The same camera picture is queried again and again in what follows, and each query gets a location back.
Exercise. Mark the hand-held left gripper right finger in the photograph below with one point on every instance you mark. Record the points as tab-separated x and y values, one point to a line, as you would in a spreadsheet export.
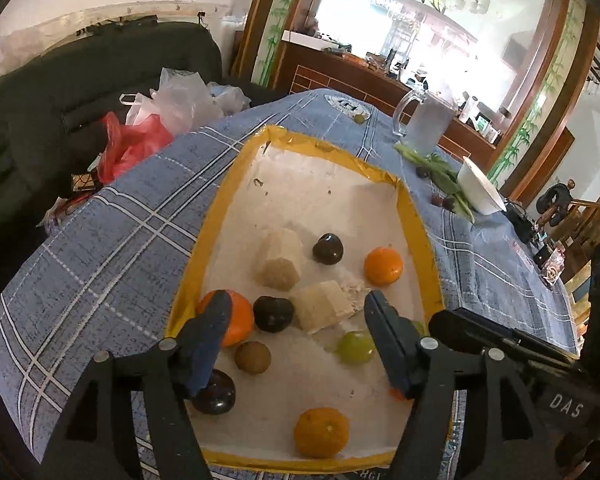
387	345

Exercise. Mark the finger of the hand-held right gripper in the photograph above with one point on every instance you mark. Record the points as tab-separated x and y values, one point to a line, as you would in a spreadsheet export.
530	341
470	335

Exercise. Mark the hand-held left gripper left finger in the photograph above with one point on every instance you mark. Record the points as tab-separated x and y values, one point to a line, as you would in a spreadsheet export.
205	355

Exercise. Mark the green grape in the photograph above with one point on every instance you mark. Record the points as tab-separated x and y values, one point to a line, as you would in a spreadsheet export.
360	119
355	347
419	327

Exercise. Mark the dark plum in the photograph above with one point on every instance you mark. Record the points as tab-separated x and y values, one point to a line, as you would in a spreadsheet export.
327	249
220	395
273	313

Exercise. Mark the brown kiwi fruit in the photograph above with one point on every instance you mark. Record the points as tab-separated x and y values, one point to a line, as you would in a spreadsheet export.
252	357

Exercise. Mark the orange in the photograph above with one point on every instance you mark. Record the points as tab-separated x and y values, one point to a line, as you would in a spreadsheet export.
383	265
321	432
240	320

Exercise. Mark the beige sugarcane chunk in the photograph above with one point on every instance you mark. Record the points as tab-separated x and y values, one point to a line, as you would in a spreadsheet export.
279	265

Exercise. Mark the white tray with yellow rim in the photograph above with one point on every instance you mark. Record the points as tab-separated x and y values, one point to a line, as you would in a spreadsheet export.
300	200

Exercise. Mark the clear snack packet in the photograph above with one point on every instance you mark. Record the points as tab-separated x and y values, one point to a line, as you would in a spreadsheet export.
550	265

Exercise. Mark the white card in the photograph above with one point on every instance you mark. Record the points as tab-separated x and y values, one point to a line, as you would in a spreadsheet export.
519	250

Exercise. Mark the small dark red fruit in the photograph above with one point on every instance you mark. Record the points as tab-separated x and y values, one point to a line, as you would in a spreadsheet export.
449	203
422	171
436	200

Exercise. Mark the wooden stair railing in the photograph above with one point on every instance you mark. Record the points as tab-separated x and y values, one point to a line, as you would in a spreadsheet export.
587	220

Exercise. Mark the black hanging bag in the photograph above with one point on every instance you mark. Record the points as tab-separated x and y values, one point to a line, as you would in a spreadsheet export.
555	200

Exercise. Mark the white bowl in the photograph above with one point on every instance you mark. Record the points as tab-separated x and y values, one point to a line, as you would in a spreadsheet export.
480	190

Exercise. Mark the green vegetables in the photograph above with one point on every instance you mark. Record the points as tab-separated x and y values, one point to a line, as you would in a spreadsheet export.
450	185

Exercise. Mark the blue plaid tablecloth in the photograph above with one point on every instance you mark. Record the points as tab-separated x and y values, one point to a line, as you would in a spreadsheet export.
130	220

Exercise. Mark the brown snack box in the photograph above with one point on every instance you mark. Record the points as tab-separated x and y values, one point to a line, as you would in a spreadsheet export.
85	182

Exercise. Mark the glass pitcher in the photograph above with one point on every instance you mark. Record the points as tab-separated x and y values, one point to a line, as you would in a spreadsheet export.
430	125

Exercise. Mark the red plastic bag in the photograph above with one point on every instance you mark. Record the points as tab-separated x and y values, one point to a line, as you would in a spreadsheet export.
130	145

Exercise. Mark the white plastic bag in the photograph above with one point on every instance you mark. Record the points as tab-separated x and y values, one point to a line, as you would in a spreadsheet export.
180	100

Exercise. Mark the clear plastic bag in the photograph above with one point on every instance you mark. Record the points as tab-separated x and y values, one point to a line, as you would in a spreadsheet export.
230	97

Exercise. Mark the wood framed mirror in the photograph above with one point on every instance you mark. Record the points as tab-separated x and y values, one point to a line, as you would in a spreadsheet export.
560	75

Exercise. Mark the wooden cabinet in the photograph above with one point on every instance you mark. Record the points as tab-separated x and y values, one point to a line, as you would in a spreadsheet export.
330	80

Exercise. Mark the dark sofa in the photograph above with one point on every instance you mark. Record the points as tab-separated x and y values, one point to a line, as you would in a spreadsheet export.
40	100

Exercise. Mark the white box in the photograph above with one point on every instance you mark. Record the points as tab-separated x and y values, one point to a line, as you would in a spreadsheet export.
296	38

